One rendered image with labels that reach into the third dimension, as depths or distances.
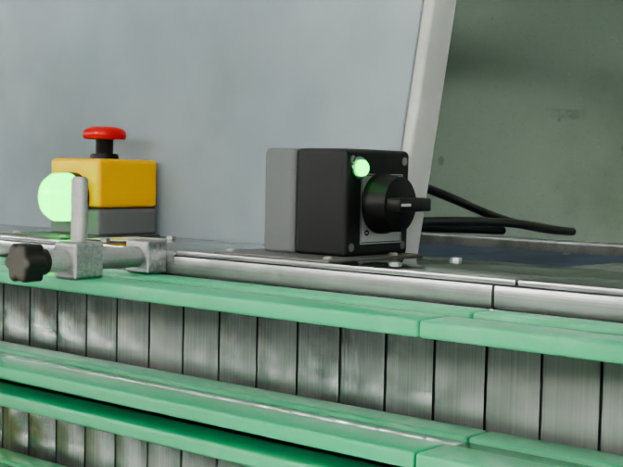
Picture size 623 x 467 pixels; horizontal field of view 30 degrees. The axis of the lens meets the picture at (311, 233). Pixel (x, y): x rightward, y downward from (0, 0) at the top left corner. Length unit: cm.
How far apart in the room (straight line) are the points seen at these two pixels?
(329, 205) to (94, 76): 40
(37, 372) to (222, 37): 34
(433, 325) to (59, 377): 34
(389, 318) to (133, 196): 46
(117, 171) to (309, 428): 42
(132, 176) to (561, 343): 56
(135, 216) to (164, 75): 13
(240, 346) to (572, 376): 26
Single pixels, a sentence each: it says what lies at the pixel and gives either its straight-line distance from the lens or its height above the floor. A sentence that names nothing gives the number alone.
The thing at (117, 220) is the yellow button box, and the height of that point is 80.
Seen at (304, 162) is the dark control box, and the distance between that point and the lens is 86.
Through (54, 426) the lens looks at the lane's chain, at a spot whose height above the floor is 88.
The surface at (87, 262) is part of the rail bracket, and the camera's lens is 85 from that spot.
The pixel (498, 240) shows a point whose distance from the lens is 145.
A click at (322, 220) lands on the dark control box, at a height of 83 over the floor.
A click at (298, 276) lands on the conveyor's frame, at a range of 81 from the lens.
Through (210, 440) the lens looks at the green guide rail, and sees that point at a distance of 77.
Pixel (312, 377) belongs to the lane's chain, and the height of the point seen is 88.
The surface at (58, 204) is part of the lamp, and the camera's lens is 104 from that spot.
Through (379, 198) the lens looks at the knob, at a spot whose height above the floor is 82.
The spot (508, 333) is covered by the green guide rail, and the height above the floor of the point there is 96.
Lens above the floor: 149
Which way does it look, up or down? 50 degrees down
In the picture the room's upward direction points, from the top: 92 degrees counter-clockwise
